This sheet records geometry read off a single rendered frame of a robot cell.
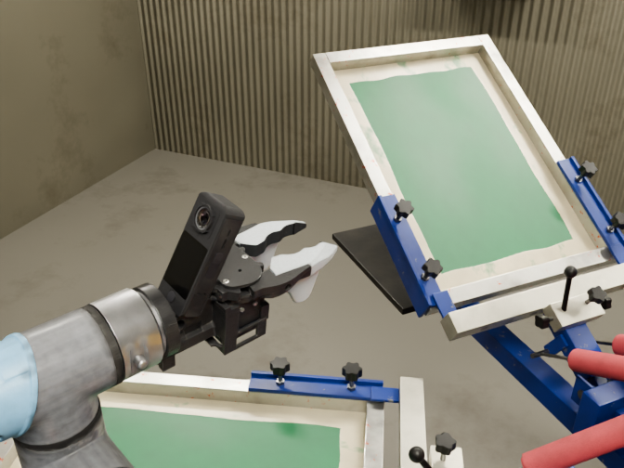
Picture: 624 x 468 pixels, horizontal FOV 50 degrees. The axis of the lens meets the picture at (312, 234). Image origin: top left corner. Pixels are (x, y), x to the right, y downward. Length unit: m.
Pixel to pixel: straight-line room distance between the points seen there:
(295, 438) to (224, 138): 3.80
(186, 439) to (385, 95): 1.05
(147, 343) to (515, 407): 2.54
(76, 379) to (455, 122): 1.51
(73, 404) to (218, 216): 0.20
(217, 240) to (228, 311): 0.08
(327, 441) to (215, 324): 0.84
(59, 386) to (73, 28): 4.20
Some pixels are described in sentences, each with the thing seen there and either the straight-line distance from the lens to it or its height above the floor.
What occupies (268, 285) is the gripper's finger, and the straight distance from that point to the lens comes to 0.63.
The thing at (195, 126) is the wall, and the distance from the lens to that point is 5.17.
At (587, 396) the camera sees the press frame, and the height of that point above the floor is 1.05.
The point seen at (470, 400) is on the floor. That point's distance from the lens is 3.01.
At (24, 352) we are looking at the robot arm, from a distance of 0.57.
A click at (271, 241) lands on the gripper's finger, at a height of 1.67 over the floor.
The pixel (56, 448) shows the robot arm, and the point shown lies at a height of 1.61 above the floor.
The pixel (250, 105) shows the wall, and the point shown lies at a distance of 4.85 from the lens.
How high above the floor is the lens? 2.03
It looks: 30 degrees down
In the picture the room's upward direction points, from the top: straight up
